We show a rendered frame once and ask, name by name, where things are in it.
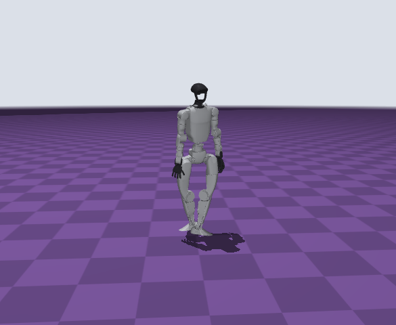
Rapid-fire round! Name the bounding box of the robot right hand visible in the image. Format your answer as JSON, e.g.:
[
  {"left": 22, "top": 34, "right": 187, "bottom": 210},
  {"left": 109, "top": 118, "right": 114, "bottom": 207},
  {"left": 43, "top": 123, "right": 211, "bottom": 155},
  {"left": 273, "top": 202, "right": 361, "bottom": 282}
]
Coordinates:
[{"left": 172, "top": 158, "right": 185, "bottom": 179}]

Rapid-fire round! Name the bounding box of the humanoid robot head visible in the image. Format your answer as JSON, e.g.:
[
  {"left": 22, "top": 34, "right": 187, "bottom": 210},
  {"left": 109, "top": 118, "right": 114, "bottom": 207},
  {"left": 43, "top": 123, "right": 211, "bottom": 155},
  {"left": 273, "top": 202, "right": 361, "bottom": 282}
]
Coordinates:
[{"left": 191, "top": 83, "right": 208, "bottom": 108}]

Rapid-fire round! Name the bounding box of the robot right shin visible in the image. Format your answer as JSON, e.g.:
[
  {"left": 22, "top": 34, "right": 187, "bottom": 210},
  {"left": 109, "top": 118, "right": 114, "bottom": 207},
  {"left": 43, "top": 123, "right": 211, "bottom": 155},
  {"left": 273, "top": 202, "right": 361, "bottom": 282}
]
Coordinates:
[{"left": 181, "top": 196, "right": 195, "bottom": 225}]

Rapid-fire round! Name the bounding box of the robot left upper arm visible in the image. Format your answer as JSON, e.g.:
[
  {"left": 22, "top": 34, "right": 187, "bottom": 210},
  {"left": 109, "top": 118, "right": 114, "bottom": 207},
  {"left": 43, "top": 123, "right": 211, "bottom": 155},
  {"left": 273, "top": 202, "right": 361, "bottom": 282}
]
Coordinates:
[{"left": 210, "top": 106, "right": 221, "bottom": 137}]

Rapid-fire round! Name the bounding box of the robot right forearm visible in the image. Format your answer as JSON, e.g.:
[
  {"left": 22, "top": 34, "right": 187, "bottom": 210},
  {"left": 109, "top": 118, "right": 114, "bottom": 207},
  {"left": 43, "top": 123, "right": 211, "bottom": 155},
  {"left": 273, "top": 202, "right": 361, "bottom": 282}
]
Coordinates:
[{"left": 175, "top": 134, "right": 184, "bottom": 164}]

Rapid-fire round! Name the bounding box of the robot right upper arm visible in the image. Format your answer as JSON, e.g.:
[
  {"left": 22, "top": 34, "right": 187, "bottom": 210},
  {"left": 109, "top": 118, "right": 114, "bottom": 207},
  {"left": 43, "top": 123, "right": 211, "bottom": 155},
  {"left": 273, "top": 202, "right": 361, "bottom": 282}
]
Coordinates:
[{"left": 177, "top": 109, "right": 190, "bottom": 142}]

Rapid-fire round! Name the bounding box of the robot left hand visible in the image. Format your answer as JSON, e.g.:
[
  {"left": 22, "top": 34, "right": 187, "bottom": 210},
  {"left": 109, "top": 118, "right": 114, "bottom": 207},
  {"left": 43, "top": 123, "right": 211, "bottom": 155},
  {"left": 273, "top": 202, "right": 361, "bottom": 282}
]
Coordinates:
[{"left": 216, "top": 151, "right": 225, "bottom": 173}]

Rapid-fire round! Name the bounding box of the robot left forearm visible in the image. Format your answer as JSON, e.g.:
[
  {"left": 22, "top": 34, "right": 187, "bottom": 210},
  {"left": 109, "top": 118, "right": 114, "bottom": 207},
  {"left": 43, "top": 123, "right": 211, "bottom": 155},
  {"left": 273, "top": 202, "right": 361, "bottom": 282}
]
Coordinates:
[{"left": 213, "top": 135, "right": 222, "bottom": 156}]

